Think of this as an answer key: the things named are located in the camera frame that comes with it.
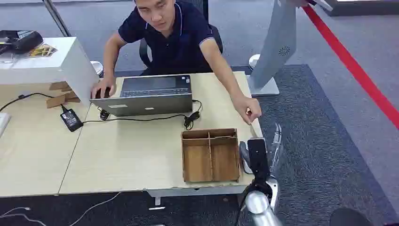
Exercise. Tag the person's left hand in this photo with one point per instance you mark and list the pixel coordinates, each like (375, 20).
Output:
(247, 107)

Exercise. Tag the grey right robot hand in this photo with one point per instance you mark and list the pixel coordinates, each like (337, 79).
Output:
(258, 156)

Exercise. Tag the person's right hand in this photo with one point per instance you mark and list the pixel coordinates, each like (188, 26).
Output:
(104, 84)

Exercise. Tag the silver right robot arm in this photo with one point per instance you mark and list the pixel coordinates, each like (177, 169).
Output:
(260, 204)

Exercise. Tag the silver stanchion base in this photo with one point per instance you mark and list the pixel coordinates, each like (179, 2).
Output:
(98, 67)
(253, 61)

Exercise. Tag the grey laptop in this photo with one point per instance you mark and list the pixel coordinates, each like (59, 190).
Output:
(146, 98)

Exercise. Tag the brown wooden box pieces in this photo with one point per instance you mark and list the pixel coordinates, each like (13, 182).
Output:
(60, 99)

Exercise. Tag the wooden divided card box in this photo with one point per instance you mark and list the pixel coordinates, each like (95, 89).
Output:
(210, 157)

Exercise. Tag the black power adapter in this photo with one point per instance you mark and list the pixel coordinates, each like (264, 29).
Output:
(71, 119)

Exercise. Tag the white cabinet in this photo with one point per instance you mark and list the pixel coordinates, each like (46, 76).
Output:
(59, 65)

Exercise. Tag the dark grey floor rug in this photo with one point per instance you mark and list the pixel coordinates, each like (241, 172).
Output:
(318, 149)

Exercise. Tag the grey standing sign panel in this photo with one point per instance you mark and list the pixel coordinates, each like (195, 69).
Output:
(274, 46)

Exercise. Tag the yellow printed leaflet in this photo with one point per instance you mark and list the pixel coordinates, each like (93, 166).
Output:
(42, 50)

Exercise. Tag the grey slanted pole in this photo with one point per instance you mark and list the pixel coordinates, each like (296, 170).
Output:
(57, 17)

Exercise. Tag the person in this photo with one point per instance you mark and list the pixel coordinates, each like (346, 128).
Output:
(177, 37)

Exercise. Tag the white flat device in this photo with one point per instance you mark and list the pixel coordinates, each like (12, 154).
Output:
(3, 123)

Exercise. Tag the black robot foot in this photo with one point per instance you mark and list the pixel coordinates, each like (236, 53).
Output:
(349, 217)

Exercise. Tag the red barrier belt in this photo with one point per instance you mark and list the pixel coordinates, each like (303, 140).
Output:
(355, 68)

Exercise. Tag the dark raised platform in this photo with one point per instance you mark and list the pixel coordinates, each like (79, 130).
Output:
(364, 7)

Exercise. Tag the white table bracket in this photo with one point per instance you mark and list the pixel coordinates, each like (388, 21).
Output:
(157, 202)

